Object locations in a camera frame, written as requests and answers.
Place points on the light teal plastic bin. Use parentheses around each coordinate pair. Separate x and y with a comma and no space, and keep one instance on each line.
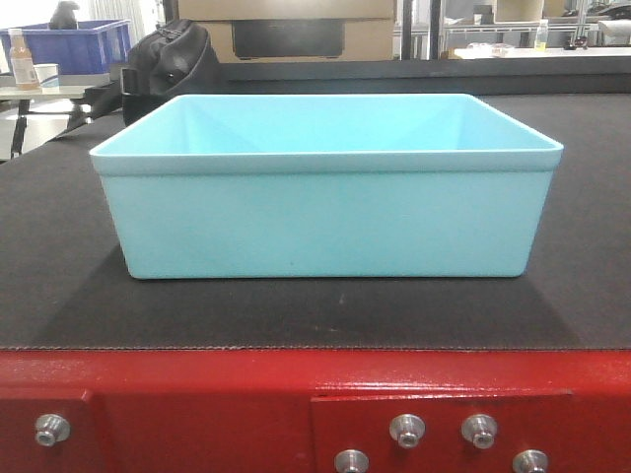
(393,185)

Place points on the dark conveyor belt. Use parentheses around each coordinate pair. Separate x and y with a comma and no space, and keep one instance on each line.
(64,284)

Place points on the cardboard box with black panel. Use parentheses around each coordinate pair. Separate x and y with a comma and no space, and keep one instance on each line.
(295,31)

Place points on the black fabric bag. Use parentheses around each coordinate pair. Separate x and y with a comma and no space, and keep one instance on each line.
(176,59)

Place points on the blue crate on table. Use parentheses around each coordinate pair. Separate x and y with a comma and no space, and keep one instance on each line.
(89,50)

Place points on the yellow drink bottle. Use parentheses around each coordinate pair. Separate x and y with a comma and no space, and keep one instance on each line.
(541,36)

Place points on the white paper cup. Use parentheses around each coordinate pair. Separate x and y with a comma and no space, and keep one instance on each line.
(47,75)

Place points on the white folding table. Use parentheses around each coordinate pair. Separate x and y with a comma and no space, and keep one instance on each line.
(71,87)

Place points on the orange drink bottle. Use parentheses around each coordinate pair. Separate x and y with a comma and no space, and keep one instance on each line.
(22,62)

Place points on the red metal conveyor frame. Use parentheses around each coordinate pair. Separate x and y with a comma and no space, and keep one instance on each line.
(314,411)

